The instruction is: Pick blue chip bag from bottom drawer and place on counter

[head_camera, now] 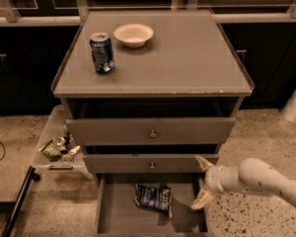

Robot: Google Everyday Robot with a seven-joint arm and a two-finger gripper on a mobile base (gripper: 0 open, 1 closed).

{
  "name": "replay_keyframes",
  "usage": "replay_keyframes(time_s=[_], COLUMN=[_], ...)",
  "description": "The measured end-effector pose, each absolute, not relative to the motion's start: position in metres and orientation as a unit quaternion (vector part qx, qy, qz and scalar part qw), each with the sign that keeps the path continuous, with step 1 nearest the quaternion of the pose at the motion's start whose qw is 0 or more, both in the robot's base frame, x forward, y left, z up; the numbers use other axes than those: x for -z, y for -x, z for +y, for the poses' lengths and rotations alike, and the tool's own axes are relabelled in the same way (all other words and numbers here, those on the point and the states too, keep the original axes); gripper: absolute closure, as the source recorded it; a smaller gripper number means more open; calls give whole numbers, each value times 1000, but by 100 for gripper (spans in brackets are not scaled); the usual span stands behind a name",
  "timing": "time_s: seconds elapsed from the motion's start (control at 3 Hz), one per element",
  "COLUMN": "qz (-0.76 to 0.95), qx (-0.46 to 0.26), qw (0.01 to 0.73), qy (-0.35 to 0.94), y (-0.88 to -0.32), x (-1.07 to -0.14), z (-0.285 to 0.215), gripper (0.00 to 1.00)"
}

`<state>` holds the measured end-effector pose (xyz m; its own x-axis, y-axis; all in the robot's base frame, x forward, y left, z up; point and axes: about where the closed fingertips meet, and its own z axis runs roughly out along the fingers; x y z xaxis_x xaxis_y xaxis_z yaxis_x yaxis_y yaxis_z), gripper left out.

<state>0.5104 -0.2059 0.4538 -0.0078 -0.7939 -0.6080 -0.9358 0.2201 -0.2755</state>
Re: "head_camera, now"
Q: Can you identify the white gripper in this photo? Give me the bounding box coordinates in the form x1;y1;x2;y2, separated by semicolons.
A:
191;155;241;210

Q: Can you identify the blue chip bag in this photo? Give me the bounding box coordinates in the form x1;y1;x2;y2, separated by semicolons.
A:
134;184;173;217

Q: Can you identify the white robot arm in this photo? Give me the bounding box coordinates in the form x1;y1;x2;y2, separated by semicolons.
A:
191;155;296;210

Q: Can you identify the brass middle drawer knob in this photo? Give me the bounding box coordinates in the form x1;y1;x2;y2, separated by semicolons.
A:
149;162;156;170

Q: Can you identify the brass drawer knob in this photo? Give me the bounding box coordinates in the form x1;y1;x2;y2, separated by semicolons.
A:
149;162;156;170
149;130;157;139

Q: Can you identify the brass top drawer knob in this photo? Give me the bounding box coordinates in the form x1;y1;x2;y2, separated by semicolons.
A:
149;130;157;139

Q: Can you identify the grey top drawer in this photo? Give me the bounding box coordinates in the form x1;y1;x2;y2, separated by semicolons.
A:
67;118;236;146

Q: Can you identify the grey drawer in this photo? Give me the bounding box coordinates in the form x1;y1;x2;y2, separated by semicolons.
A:
83;153;220;175
93;173;212;237
67;118;236;146

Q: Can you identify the grey bottom drawer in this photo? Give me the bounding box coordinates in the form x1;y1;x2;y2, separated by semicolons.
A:
93;173;212;237

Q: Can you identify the grey drawer cabinet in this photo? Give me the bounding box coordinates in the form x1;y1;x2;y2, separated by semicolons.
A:
53;11;254;163

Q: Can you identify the grey middle drawer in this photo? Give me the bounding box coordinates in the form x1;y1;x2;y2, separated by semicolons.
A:
83;153;220;175

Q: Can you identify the green snack packet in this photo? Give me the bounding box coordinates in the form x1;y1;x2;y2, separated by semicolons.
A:
39;141;62;162

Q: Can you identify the white paper bowl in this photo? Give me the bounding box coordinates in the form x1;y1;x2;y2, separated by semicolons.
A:
113;24;154;48

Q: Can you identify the blue soda can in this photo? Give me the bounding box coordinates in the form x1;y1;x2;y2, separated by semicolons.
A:
90;33;115;74

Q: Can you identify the black metal floor bar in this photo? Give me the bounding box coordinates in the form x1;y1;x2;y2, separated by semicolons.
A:
1;166;36;237

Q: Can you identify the white window frame rail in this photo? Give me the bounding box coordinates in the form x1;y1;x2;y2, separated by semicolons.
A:
0;0;296;28

